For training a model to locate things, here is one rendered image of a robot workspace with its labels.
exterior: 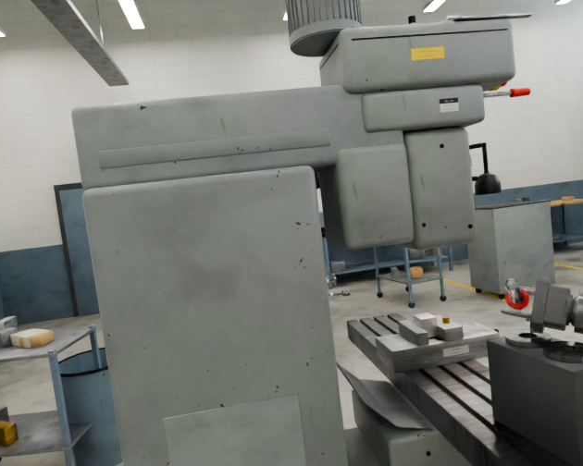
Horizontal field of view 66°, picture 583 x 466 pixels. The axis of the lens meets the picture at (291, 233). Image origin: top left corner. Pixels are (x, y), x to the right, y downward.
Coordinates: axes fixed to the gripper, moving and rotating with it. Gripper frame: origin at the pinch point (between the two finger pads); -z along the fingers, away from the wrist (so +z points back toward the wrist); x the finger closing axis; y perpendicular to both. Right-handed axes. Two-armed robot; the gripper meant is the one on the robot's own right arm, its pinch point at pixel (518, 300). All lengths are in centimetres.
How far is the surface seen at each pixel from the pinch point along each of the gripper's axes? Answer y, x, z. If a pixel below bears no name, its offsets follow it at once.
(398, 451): -13.6, -40.5, -22.4
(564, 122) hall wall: -747, 524, -61
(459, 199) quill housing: -4.3, 25.5, -18.3
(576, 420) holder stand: 7.3, -21.5, 13.3
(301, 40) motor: 34, 50, -55
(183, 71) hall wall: -295, 349, -575
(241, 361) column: 26, -30, -49
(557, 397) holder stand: 6.6, -18.3, 10.0
